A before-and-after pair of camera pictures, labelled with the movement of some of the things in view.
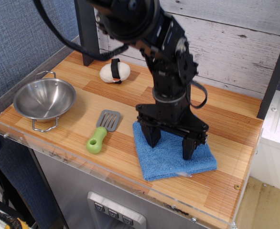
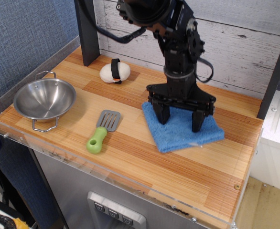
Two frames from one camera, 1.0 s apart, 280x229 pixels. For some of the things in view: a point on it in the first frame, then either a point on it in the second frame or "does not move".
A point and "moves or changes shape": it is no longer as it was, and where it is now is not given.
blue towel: [166, 160] moves or changes shape
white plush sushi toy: [115, 72] does not move
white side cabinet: [273, 163] does not move
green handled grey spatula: [108, 120] does not move
